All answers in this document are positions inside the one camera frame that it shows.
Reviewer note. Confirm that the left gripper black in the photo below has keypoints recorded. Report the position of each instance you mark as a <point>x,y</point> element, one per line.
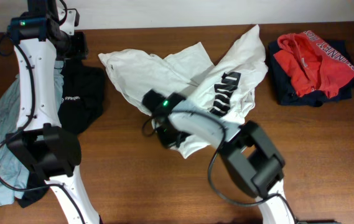
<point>81,50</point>

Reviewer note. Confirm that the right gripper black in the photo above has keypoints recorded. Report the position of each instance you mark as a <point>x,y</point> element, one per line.
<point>168,142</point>

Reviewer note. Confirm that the white t-shirt black print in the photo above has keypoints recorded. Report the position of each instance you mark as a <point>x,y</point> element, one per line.
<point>226,89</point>

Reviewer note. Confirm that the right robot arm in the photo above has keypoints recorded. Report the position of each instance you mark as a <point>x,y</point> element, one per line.
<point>252,161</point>

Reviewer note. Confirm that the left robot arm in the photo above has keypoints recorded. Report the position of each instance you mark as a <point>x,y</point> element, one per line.
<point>42,35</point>

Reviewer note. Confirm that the black t-shirt white logo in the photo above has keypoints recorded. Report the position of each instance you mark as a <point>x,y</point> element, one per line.
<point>83,93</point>

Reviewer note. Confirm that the navy folded garment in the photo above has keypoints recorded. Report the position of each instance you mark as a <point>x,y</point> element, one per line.
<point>286,94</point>

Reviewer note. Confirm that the light blue-grey shirt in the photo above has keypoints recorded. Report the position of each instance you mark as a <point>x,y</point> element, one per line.
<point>11,169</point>

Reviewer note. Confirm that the red folded shirt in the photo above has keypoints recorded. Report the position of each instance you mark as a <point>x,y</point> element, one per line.
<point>312,64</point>

